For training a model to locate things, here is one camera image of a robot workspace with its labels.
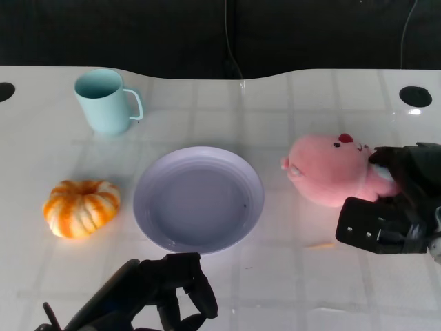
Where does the lavender plastic plate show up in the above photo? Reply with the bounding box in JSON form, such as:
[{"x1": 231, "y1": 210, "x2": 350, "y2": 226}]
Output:
[{"x1": 132, "y1": 146, "x2": 265, "y2": 256}]

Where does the black table cable grommet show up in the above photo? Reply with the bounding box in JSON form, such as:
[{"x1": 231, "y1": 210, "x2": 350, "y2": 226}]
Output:
[
  {"x1": 398, "y1": 86, "x2": 433, "y2": 107},
  {"x1": 0, "y1": 82, "x2": 16, "y2": 103}
]

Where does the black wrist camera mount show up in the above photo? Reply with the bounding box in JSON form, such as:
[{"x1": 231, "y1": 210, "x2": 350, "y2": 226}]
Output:
[{"x1": 336, "y1": 197, "x2": 430, "y2": 256}]

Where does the light blue plastic mug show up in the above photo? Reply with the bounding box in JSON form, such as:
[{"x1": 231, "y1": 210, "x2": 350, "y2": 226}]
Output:
[{"x1": 73, "y1": 68, "x2": 144, "y2": 137}]

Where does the pink plush beaver doll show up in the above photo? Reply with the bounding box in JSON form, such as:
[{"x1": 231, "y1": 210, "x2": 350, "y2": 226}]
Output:
[{"x1": 280, "y1": 132, "x2": 400, "y2": 208}]

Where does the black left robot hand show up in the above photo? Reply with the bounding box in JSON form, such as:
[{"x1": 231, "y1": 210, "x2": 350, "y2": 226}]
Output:
[{"x1": 63, "y1": 252, "x2": 219, "y2": 331}]

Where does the orange white striped pumpkin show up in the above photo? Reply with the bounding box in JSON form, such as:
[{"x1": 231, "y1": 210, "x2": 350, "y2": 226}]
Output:
[{"x1": 42, "y1": 179, "x2": 122, "y2": 239}]

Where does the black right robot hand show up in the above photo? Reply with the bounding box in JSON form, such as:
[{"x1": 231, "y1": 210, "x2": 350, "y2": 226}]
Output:
[{"x1": 368, "y1": 142, "x2": 441, "y2": 235}]

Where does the thin hanging grey cable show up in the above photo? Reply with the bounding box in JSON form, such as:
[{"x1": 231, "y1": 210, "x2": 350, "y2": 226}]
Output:
[
  {"x1": 399, "y1": 0, "x2": 420, "y2": 70},
  {"x1": 223, "y1": 0, "x2": 244, "y2": 81}
]

